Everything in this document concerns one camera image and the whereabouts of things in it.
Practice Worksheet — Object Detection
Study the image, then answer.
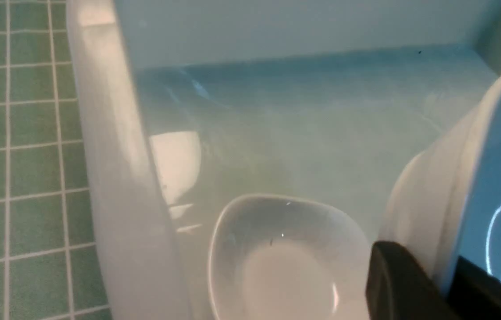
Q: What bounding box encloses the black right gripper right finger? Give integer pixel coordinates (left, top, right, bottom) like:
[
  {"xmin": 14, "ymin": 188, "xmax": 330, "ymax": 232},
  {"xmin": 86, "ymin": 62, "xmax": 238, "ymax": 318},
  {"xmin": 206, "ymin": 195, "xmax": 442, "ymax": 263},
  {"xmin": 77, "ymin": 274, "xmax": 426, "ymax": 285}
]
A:
[{"xmin": 448, "ymin": 256, "xmax": 501, "ymax": 320}]

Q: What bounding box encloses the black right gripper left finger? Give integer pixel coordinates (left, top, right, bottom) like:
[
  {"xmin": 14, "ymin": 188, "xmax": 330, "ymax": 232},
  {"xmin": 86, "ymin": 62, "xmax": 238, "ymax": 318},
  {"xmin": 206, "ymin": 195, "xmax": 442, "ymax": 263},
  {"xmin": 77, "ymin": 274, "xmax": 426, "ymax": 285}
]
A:
[{"xmin": 366, "ymin": 241, "xmax": 459, "ymax": 320}]

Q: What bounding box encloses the white small dish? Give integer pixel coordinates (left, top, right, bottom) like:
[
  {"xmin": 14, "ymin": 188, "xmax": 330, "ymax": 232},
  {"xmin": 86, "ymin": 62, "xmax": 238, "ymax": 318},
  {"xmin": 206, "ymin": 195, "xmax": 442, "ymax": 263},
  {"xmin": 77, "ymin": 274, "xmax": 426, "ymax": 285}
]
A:
[
  {"xmin": 377, "ymin": 76, "xmax": 501, "ymax": 296},
  {"xmin": 207, "ymin": 194, "xmax": 371, "ymax": 320}
]

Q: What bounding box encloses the large white plastic tub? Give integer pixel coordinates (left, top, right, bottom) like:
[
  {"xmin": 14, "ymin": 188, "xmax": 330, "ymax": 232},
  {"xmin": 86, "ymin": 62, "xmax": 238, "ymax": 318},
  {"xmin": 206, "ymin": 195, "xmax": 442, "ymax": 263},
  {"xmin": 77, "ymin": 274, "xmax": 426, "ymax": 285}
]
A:
[{"xmin": 66, "ymin": 0, "xmax": 501, "ymax": 320}]

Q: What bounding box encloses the teal checkered tablecloth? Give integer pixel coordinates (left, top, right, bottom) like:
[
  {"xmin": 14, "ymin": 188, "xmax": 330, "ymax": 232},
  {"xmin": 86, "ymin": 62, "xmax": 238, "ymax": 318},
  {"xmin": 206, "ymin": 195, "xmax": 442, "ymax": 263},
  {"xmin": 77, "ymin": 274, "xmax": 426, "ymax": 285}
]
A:
[{"xmin": 0, "ymin": 0, "xmax": 112, "ymax": 320}]

